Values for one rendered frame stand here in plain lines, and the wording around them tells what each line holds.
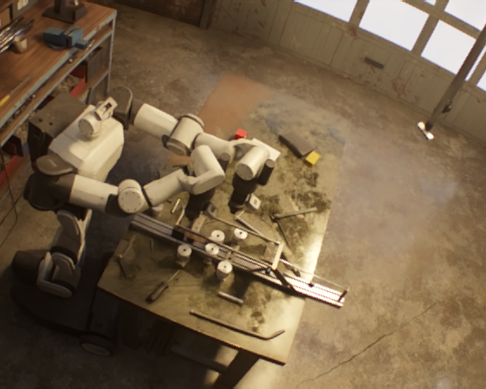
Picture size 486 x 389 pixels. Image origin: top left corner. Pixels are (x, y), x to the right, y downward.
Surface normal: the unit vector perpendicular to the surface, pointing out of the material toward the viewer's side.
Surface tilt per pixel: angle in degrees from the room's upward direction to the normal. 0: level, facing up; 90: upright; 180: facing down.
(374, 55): 90
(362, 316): 0
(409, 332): 0
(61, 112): 10
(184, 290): 0
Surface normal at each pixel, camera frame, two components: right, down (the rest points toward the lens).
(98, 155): 0.88, -0.02
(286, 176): 0.23, -0.61
